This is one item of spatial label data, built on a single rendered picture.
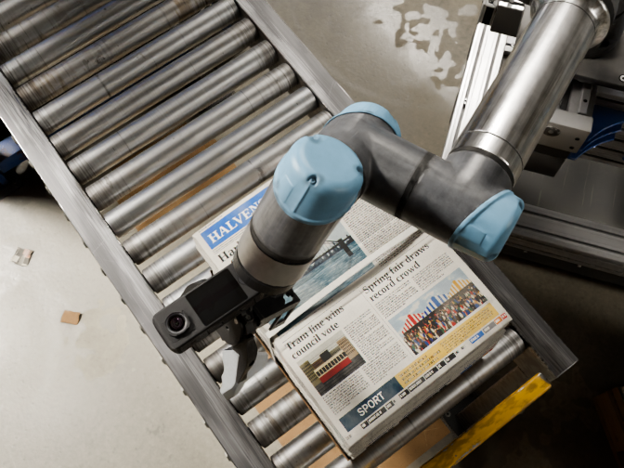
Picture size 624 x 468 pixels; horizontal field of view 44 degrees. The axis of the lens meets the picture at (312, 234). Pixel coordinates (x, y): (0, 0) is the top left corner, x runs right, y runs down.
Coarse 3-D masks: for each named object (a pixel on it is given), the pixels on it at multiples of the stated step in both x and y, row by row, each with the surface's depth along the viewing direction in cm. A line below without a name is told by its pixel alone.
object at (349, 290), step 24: (384, 240) 109; (408, 240) 109; (432, 240) 109; (336, 264) 108; (384, 264) 108; (312, 288) 107; (336, 288) 107; (360, 288) 107; (312, 312) 106; (264, 336) 110; (288, 336) 105
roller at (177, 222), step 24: (312, 120) 143; (288, 144) 141; (240, 168) 139; (264, 168) 139; (216, 192) 137; (240, 192) 139; (168, 216) 136; (192, 216) 136; (144, 240) 134; (168, 240) 136
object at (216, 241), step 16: (256, 192) 112; (240, 208) 111; (352, 208) 111; (368, 208) 111; (208, 224) 111; (224, 224) 110; (240, 224) 110; (352, 224) 110; (368, 224) 110; (384, 224) 110; (208, 240) 110; (224, 240) 110; (336, 240) 109; (352, 240) 109; (208, 256) 109; (224, 256) 109; (320, 256) 109; (336, 256) 109
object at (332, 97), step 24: (216, 0) 163; (240, 0) 152; (264, 0) 152; (264, 24) 150; (288, 48) 148; (312, 72) 146; (336, 96) 144; (480, 264) 132; (504, 288) 130; (528, 312) 129; (528, 336) 127; (552, 336) 127; (528, 360) 131; (552, 360) 126; (576, 360) 126
